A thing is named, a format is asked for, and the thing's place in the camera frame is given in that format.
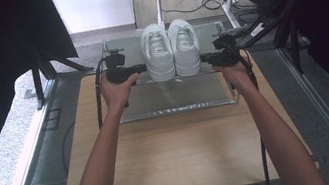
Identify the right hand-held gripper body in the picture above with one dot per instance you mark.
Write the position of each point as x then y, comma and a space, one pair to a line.
227, 53

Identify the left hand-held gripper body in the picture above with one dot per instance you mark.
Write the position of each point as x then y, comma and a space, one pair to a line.
116, 68

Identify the white sneaker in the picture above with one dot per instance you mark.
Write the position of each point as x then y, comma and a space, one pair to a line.
158, 56
185, 51

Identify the metal shoe rack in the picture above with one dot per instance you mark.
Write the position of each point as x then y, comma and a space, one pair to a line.
173, 96

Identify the person's right hand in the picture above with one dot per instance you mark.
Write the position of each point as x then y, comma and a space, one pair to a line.
235, 72

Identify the person's left hand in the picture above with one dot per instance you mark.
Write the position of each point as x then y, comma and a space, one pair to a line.
115, 92

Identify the black metal stand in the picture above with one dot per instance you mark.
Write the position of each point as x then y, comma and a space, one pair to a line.
44, 75
278, 16

